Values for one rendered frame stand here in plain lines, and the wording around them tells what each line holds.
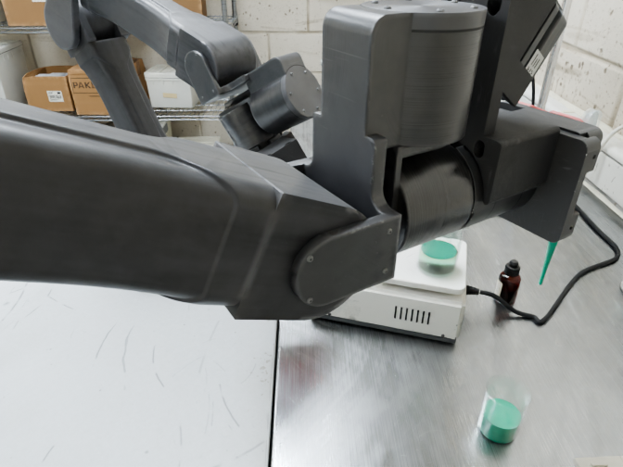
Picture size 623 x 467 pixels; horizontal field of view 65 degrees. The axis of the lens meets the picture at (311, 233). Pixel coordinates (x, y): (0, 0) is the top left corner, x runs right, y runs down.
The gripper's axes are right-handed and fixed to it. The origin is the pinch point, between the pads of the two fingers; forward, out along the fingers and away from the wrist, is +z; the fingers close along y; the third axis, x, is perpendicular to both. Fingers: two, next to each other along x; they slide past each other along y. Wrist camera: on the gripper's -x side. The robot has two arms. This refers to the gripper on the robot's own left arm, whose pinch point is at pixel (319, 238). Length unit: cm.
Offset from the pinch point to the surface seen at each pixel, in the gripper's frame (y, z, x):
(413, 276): 7.1, 8.9, -6.5
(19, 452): -39.0, -1.9, -10.1
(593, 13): 82, 4, 36
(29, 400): -38.5, -4.1, -3.5
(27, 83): -63, -77, 232
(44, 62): -55, -88, 264
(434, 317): 6.4, 14.4, -8.1
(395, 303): 3.4, 10.9, -6.0
